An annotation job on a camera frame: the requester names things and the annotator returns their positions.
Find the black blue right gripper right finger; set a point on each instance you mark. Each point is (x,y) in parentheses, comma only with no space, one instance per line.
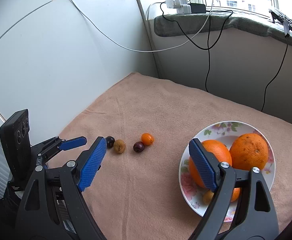
(255,216)

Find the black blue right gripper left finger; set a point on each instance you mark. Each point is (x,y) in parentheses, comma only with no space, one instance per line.
(53,207)

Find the floral white plate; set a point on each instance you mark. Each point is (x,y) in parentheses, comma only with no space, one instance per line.
(225,132)

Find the tiny kumquat orange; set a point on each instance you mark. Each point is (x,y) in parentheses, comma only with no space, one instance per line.
(147,139)

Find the green windowsill cloth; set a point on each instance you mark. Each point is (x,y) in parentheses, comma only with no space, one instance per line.
(177,25)

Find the black device on sill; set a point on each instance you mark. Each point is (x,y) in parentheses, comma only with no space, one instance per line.
(279,17)

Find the pink towel cloth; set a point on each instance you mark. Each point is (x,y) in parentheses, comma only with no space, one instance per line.
(137,195)

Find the medium mandarin with stem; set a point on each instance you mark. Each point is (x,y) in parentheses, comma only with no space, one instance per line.
(235,194)

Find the large smooth orange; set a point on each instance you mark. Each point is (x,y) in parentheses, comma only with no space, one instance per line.
(204,158)

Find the black power adapter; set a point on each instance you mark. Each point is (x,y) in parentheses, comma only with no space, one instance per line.
(197,8)

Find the white power strip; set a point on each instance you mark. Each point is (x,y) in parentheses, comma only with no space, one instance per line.
(182,7)

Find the large rough orange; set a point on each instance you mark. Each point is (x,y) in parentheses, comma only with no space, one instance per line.
(248,151)

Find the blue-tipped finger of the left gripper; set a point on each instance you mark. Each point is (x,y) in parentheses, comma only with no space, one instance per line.
(65,145)

